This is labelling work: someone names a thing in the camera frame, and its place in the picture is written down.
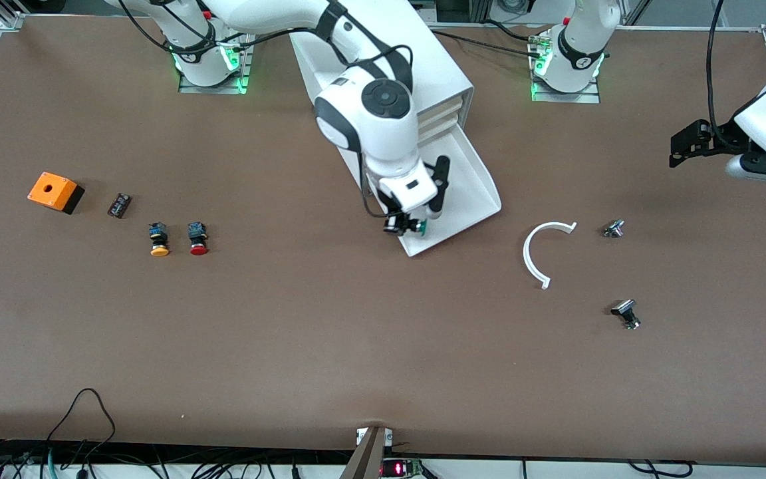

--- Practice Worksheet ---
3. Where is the white curved plastic bracket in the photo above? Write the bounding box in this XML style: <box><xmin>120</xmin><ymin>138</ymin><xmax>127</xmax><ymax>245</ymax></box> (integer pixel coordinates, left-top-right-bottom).
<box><xmin>523</xmin><ymin>221</ymin><xmax>578</xmax><ymax>291</ymax></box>

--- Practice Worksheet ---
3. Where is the black-capped metal selector switch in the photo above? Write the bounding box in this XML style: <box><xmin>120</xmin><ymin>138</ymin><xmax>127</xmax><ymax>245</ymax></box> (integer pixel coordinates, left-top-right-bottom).
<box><xmin>610</xmin><ymin>299</ymin><xmax>642</xmax><ymax>331</ymax></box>

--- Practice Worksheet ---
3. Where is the black cable on table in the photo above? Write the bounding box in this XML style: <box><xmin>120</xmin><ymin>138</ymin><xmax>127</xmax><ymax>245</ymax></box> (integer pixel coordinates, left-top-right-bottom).
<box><xmin>431</xmin><ymin>29</ymin><xmax>538</xmax><ymax>55</ymax></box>
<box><xmin>476</xmin><ymin>19</ymin><xmax>543</xmax><ymax>43</ymax></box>

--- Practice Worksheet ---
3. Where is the yellow mushroom push button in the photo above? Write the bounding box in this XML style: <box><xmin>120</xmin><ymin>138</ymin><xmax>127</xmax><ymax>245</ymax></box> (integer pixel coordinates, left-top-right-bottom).
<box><xmin>148</xmin><ymin>223</ymin><xmax>171</xmax><ymax>257</ymax></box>

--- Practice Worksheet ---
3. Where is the red mushroom push button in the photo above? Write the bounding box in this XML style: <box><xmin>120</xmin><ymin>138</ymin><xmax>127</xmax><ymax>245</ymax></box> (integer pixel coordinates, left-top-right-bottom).
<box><xmin>187</xmin><ymin>222</ymin><xmax>209</xmax><ymax>256</ymax></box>

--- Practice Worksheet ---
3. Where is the black looping cable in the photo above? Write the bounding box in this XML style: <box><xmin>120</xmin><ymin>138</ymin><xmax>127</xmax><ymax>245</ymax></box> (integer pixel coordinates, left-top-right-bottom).
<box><xmin>46</xmin><ymin>389</ymin><xmax>118</xmax><ymax>463</ymax></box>

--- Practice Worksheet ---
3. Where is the device with red display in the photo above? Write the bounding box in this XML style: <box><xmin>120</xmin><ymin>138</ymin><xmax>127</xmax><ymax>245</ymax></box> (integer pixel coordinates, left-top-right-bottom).
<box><xmin>380</xmin><ymin>458</ymin><xmax>425</xmax><ymax>479</ymax></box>

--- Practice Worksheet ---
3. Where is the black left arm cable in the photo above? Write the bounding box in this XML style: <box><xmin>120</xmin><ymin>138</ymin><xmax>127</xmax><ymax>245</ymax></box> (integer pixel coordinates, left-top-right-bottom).
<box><xmin>707</xmin><ymin>0</ymin><xmax>756</xmax><ymax>150</ymax></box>

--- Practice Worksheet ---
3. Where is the white plastic drawer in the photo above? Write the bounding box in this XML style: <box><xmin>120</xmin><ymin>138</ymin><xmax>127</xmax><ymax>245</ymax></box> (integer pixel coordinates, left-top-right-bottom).
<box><xmin>420</xmin><ymin>110</ymin><xmax>471</xmax><ymax>144</ymax></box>
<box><xmin>418</xmin><ymin>95</ymin><xmax>473</xmax><ymax>130</ymax></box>
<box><xmin>364</xmin><ymin>123</ymin><xmax>502</xmax><ymax>257</ymax></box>

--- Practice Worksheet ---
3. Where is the orange and black button box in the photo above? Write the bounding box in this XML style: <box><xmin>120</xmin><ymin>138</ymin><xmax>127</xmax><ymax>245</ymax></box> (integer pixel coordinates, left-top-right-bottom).
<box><xmin>27</xmin><ymin>172</ymin><xmax>86</xmax><ymax>215</ymax></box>

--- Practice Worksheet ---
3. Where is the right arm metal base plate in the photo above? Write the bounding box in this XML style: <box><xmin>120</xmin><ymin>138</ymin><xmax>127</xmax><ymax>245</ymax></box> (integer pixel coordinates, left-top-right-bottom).
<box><xmin>177</xmin><ymin>40</ymin><xmax>252</xmax><ymax>94</ymax></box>

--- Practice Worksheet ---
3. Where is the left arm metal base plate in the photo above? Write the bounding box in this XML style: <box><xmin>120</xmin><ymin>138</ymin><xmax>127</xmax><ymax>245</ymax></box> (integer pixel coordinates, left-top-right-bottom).
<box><xmin>531</xmin><ymin>33</ymin><xmax>602</xmax><ymax>104</ymax></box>

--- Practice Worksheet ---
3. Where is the brown camera post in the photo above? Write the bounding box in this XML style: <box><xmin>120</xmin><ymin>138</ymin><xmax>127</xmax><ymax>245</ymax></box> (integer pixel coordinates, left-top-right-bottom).
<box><xmin>340</xmin><ymin>426</ymin><xmax>387</xmax><ymax>479</ymax></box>

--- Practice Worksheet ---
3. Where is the white drawer cabinet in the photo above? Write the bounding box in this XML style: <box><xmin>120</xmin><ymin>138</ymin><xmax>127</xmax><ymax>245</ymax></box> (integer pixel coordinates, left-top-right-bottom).
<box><xmin>288</xmin><ymin>13</ymin><xmax>475</xmax><ymax>198</ymax></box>

